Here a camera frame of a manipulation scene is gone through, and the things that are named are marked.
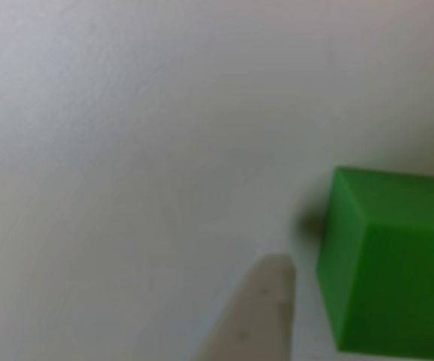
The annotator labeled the green cube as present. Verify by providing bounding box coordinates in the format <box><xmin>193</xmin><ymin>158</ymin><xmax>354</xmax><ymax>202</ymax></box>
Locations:
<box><xmin>315</xmin><ymin>165</ymin><xmax>434</xmax><ymax>356</ymax></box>

